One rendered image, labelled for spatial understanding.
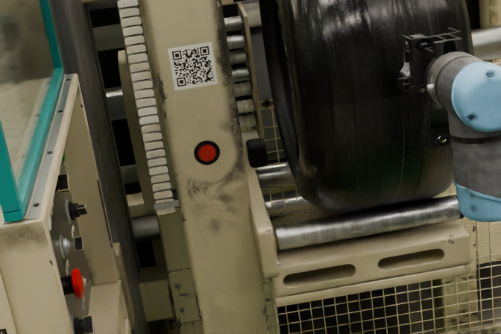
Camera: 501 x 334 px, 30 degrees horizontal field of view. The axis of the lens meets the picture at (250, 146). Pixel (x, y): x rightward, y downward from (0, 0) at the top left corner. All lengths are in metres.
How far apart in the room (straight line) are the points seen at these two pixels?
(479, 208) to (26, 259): 0.53
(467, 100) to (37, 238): 0.50
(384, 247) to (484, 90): 0.63
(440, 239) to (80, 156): 0.64
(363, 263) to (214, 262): 0.28
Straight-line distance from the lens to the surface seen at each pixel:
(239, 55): 2.02
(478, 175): 1.15
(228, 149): 1.65
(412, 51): 1.29
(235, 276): 1.76
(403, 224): 1.68
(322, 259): 1.66
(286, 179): 1.91
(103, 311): 1.55
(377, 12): 1.45
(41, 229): 0.99
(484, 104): 1.10
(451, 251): 1.71
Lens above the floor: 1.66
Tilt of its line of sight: 21 degrees down
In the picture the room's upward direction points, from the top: 8 degrees counter-clockwise
